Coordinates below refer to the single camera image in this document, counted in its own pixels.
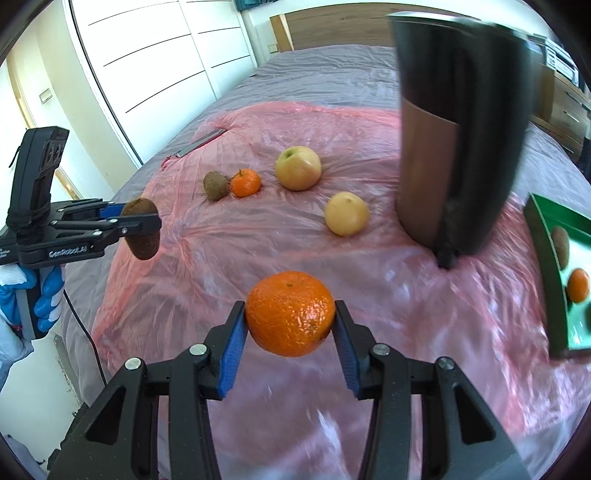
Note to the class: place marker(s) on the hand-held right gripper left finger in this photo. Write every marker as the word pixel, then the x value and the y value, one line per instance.
pixel 231 355

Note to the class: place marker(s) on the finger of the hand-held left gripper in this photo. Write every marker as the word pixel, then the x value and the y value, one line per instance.
pixel 111 210
pixel 138 226

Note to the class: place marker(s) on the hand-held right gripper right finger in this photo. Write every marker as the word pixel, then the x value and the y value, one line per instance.
pixel 346 355

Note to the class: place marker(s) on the brown kiwi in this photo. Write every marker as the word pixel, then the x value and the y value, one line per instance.
pixel 561 244
pixel 145 245
pixel 215 186

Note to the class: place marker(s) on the orange tangerine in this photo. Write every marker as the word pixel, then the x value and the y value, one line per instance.
pixel 291 314
pixel 578 285
pixel 245 182

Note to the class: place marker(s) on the pale yellow pear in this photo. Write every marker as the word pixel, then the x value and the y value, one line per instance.
pixel 346 214

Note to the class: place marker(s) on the yellow-green apple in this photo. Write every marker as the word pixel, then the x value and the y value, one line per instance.
pixel 298 168

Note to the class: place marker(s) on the green tray box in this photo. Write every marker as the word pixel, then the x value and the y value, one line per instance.
pixel 549 277

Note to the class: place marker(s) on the person's left hand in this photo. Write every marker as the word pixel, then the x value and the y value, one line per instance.
pixel 48 300

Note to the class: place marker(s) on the pink plastic sheet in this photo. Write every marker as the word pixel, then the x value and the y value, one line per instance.
pixel 207 258

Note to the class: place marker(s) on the white wardrobe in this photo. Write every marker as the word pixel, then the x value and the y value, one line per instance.
pixel 152 55

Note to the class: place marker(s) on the black and steel electric kettle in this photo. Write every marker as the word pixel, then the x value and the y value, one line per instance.
pixel 457 138

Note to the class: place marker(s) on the teal curtain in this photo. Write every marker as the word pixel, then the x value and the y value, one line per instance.
pixel 249 3

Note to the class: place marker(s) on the wooden headboard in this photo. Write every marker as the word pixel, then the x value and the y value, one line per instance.
pixel 332 27

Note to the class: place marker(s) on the wooden dresser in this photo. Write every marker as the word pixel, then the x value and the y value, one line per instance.
pixel 561 106

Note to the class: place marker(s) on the white printer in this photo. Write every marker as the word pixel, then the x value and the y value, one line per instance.
pixel 561 57

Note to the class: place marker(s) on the wall switch plate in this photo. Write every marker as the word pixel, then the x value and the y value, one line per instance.
pixel 46 96

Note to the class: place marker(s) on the wall socket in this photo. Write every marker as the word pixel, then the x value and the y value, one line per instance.
pixel 274 47

